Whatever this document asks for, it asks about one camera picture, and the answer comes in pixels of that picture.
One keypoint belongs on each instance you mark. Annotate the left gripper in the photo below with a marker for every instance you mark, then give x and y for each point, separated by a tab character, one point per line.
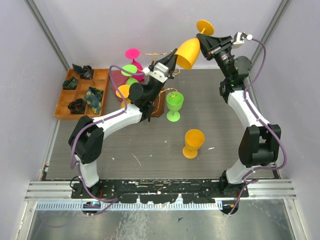
170	61

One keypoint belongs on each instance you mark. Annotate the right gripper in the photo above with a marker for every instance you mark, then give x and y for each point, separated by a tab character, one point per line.
211	46

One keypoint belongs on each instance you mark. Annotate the orange wine glass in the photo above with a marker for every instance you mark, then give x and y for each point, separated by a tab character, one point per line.
188	52
123	91
193	140

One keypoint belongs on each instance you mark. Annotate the green wine glass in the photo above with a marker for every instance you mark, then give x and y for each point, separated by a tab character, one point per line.
174	102
129	70

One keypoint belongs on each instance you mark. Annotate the gold wire wine glass rack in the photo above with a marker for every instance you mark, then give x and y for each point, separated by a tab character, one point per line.
159	102

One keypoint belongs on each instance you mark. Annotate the orange wine glass back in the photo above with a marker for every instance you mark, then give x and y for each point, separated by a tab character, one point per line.
123	91

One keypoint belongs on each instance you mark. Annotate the pink wine glass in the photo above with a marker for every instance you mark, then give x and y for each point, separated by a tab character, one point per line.
133	54

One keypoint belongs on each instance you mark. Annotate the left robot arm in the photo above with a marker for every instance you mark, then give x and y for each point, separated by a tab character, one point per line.
86	140

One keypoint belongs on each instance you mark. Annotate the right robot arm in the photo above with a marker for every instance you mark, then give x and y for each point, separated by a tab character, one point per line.
259	146

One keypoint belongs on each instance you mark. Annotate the red cloth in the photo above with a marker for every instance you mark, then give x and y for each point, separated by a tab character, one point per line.
120	79

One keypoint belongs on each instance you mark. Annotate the dark pouch tray back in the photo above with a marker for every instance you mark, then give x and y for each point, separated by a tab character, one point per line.
85	72

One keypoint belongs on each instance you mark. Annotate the dark pouch tray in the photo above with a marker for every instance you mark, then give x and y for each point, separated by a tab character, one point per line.
70	84
85	72

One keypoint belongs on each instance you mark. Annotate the blue floral fabric pouch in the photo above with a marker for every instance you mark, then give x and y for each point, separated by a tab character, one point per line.
93	97

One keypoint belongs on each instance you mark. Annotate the wooden tray organizer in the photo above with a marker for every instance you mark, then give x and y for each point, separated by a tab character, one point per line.
99	81

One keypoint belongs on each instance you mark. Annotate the dark pouch tray left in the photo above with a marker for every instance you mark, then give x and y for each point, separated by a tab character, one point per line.
70	84

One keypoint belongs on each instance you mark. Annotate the small dark item in tray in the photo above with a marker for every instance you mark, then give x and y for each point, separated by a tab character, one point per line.
77	106

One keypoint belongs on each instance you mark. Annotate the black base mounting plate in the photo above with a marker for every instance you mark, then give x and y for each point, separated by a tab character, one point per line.
157	191

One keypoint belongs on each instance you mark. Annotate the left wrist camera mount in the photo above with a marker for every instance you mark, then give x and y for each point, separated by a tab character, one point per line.
160	73

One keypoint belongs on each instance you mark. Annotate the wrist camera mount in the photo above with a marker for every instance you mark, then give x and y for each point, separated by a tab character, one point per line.
239	39
160	73

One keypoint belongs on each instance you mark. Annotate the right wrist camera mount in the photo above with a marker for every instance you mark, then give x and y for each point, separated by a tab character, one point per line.
239	39

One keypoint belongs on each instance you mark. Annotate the aluminium frame rail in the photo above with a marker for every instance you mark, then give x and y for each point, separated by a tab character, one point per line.
56	195

